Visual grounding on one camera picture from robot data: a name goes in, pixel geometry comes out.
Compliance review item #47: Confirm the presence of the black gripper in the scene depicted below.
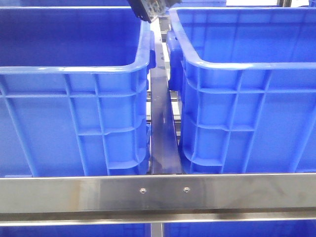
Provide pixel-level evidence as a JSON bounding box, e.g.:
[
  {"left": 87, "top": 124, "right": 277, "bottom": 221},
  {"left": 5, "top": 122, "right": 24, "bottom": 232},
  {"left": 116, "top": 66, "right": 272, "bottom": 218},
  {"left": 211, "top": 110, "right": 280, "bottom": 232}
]
[{"left": 128, "top": 0, "right": 182, "bottom": 23}]

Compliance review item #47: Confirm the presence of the rear middle blue crate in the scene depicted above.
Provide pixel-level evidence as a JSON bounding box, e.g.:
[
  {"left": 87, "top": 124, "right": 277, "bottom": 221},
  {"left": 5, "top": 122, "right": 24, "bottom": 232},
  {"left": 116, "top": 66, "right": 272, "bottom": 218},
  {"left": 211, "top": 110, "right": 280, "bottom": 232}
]
[{"left": 179, "top": 0, "right": 227, "bottom": 7}]

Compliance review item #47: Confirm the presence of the left blue plastic crate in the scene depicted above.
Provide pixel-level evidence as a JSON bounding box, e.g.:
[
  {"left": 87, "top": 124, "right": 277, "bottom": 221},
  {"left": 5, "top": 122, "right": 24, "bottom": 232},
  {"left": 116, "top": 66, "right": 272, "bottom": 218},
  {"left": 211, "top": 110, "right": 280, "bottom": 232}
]
[{"left": 0, "top": 6, "right": 156, "bottom": 178}]

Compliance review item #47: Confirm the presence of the blue plastic crate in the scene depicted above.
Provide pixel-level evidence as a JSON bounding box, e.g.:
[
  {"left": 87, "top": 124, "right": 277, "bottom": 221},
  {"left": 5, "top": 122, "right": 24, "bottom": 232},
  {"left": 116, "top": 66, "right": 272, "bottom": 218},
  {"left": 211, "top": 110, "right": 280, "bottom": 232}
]
[
  {"left": 169, "top": 7, "right": 316, "bottom": 174},
  {"left": 0, "top": 6, "right": 156, "bottom": 178}
]

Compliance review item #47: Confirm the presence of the right blue plastic crate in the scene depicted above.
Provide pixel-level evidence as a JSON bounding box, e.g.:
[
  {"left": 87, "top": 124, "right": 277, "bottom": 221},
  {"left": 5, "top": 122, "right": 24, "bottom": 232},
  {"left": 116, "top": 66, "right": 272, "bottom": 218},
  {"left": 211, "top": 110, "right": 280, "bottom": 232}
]
[{"left": 169, "top": 7, "right": 316, "bottom": 174}]

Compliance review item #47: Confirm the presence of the metal divider bar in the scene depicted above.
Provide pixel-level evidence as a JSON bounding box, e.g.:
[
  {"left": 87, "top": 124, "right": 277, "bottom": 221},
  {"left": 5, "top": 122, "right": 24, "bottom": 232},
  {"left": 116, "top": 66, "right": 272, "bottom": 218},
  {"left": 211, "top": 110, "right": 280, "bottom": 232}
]
[{"left": 150, "top": 19, "right": 182, "bottom": 175}]

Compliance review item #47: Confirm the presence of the lower left blue crate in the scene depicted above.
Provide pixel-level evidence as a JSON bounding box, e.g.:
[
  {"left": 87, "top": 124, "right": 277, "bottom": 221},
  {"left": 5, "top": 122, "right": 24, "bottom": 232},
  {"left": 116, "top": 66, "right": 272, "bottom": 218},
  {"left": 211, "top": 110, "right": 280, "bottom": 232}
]
[{"left": 0, "top": 224, "right": 150, "bottom": 237}]

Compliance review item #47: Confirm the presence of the lower right blue crate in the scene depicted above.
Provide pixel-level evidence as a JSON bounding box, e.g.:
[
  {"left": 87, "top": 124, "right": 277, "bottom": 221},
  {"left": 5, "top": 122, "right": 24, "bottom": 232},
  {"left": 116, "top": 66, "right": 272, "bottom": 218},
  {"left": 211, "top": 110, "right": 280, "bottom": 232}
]
[{"left": 164, "top": 220, "right": 316, "bottom": 237}]

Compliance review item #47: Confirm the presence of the left rail screw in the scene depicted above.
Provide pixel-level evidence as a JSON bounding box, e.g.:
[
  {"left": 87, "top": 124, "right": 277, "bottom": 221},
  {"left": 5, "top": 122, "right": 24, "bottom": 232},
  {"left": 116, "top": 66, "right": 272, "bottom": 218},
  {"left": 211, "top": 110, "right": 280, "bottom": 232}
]
[{"left": 139, "top": 188, "right": 147, "bottom": 194}]

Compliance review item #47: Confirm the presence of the rail screw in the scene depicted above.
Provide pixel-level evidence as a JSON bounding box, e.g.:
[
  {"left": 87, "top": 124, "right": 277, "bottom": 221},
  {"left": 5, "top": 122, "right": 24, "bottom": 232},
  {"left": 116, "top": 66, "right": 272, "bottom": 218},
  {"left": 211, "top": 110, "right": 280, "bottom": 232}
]
[
  {"left": 139, "top": 188, "right": 147, "bottom": 194},
  {"left": 183, "top": 187, "right": 190, "bottom": 193}
]

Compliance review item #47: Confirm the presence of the right rail screw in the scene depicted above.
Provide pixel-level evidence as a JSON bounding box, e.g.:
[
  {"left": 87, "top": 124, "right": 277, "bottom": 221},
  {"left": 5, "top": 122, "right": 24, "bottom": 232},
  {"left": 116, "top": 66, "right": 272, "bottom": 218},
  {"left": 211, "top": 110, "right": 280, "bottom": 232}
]
[{"left": 183, "top": 187, "right": 190, "bottom": 193}]

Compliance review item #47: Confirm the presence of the stainless steel front rail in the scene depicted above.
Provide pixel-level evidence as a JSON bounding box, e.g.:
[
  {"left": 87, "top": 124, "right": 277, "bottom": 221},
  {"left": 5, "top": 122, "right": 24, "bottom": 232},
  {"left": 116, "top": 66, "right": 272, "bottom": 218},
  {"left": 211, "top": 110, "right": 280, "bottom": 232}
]
[{"left": 0, "top": 173, "right": 316, "bottom": 226}]

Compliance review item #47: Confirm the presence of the lower metal post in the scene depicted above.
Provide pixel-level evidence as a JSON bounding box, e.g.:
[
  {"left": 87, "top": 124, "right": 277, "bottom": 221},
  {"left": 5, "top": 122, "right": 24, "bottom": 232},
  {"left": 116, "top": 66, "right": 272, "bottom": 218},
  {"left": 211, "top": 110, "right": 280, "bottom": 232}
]
[{"left": 150, "top": 223, "right": 164, "bottom": 237}]

